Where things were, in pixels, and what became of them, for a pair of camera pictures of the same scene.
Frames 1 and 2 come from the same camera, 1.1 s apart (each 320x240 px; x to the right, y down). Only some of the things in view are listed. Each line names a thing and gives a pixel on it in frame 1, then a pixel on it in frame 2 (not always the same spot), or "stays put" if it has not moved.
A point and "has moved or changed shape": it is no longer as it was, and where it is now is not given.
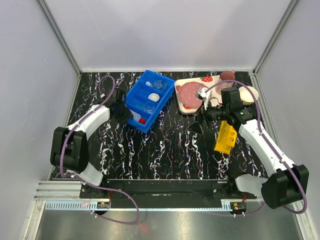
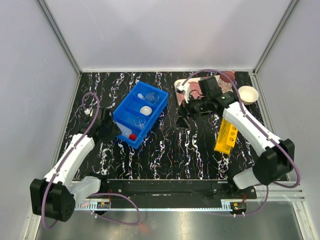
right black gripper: x=195 y=127 -> x=185 y=109
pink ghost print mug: x=226 y=75 stays put
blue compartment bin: x=146 y=98 has moved or changed shape
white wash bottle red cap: x=137 y=117 -> x=132 y=137
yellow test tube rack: x=226 y=139 stays put
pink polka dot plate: x=187 y=92 stays put
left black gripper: x=127 y=115 -> x=115 y=131
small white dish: x=154 y=97 -> x=146 y=110
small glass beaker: x=148 y=107 -> x=139 y=122
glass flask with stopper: x=160 y=84 -> x=151 y=97
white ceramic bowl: x=247 y=97 stays put
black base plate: x=163 y=191 stays put
